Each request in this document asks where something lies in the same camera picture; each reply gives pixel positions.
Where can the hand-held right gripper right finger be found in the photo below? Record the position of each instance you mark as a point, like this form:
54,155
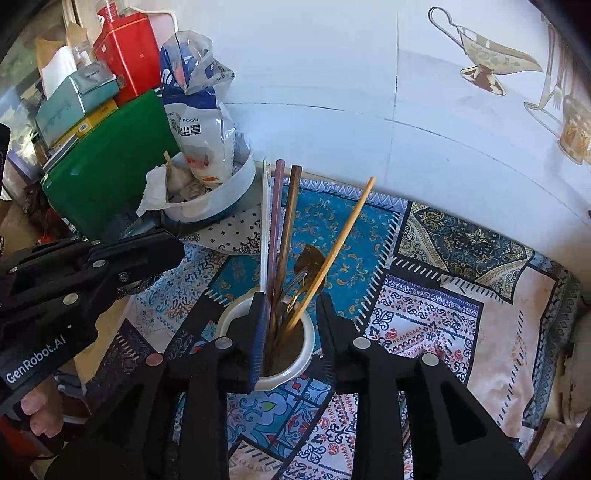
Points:
330,332

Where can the blue white plastic bag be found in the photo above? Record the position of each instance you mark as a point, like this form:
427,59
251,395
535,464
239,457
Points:
198,120

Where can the pink chopstick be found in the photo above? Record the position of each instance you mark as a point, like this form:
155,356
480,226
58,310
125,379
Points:
277,221

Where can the teal tissue box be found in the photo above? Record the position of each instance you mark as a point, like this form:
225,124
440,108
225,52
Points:
76,106

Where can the bamboo chopstick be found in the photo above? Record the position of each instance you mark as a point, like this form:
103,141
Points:
341,230

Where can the brown paper bag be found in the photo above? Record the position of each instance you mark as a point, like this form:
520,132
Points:
53,48

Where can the glass door cabinet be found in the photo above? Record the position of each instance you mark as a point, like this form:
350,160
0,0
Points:
16,87

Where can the gold spoon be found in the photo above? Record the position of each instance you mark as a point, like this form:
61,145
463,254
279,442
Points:
308,263

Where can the person's left hand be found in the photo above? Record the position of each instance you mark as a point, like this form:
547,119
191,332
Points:
41,408

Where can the dark brown chopstick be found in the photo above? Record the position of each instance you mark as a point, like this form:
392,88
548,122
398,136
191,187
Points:
288,230

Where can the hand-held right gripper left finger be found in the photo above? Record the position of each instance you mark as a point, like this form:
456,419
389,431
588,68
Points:
259,332

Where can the red tin box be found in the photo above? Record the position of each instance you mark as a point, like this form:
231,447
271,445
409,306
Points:
131,55

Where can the yellow flat box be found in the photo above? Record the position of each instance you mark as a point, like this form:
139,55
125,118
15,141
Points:
92,121

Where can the white ceramic cup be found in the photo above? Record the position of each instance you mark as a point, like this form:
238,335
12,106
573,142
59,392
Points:
295,364

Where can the patterned patchwork mat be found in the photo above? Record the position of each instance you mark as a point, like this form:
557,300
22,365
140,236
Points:
415,286

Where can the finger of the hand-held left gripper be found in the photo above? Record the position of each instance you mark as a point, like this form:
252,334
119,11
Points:
69,300
138,244

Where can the white round bowl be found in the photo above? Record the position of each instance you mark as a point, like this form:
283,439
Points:
217,198

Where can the green plastic board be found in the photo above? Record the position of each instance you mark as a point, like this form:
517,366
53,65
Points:
106,175

